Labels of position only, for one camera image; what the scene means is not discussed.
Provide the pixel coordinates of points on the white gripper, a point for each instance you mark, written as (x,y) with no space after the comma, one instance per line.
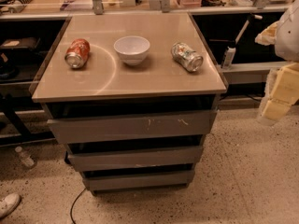
(289,36)

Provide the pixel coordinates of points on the grey bottom drawer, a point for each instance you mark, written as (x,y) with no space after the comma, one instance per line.
(139,181)

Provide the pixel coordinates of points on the grey drawer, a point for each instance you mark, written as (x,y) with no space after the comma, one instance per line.
(126,127)
(135,158)
(139,181)

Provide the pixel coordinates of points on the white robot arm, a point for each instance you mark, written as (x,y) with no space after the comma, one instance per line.
(283,35)

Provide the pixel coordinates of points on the grey drawer cabinet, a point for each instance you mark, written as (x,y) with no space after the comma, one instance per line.
(106,86)

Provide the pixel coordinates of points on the grey top drawer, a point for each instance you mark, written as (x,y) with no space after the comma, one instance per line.
(126,127)

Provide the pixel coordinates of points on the grey middle drawer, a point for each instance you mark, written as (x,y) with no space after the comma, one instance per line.
(135,158)

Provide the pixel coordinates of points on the white glue bottle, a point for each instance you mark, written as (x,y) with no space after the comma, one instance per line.
(228,57)

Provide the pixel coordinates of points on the silver green soda can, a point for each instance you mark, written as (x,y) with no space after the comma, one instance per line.
(188,58)

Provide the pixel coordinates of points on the white bowl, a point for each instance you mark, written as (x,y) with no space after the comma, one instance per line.
(132,49)

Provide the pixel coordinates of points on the orange soda can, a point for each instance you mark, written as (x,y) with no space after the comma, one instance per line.
(78,53)

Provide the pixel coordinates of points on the black box on shelf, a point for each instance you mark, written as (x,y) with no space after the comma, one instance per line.
(22,43)

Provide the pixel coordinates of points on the clear plastic water bottle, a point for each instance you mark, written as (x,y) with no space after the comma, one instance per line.
(25,157)

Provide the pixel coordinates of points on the white sneaker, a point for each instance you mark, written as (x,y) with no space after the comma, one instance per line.
(9,203)

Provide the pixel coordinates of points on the white handled tool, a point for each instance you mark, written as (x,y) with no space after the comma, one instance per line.
(250,18)

